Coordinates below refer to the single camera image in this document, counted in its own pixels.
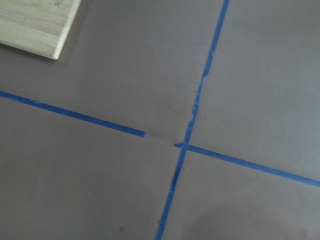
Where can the bamboo cutting board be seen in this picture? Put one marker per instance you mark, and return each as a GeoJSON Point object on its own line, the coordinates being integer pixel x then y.
{"type": "Point", "coordinates": [40, 27]}

